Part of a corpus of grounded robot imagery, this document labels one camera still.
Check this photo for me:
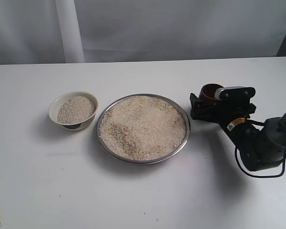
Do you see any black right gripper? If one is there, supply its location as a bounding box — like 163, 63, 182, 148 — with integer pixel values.
190, 86, 265, 153

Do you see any brown wooden cup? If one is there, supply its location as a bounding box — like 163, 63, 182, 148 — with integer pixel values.
198, 83, 223, 102

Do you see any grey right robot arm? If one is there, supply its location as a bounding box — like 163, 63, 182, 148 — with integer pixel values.
190, 83, 286, 177

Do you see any rice in steel plate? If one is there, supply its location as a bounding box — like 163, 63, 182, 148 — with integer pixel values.
99, 95, 187, 161

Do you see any rice in small bowl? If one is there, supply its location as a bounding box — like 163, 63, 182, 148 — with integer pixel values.
57, 96, 96, 124

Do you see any small cream ceramic bowl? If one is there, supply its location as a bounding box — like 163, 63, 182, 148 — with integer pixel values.
48, 92, 98, 131

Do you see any large steel plate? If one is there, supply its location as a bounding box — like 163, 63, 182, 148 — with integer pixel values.
96, 93, 192, 165

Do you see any white backdrop curtain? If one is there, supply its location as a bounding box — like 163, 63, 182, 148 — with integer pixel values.
0, 0, 286, 64

